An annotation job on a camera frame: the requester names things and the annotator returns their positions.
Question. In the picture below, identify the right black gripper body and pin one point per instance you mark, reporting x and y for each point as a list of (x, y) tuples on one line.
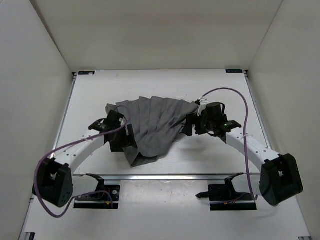
[(204, 125)]

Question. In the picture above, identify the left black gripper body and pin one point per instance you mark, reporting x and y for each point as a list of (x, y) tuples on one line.
[(117, 141)]

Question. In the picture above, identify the grey pleated skirt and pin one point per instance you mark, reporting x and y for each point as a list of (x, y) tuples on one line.
[(156, 121)]

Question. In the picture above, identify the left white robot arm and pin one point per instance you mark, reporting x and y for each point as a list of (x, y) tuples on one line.
[(54, 178)]

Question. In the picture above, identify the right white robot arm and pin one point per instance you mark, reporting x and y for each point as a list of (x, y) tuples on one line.
[(279, 177)]

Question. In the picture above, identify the right blue corner label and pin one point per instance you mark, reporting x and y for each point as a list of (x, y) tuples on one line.
[(234, 71)]

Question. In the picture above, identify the blue corner label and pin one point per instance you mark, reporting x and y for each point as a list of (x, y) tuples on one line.
[(234, 71), (84, 73)]

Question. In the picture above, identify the left blue corner label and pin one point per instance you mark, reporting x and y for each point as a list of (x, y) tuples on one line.
[(84, 73)]

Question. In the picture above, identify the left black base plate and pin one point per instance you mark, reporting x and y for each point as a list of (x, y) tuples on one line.
[(92, 192)]

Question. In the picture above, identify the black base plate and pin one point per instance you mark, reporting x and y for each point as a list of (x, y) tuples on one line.
[(224, 197), (92, 192)]

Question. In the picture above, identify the aluminium front rail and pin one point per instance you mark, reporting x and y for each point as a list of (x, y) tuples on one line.
[(164, 177)]

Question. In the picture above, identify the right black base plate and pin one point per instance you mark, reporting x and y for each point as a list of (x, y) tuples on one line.
[(224, 197)]

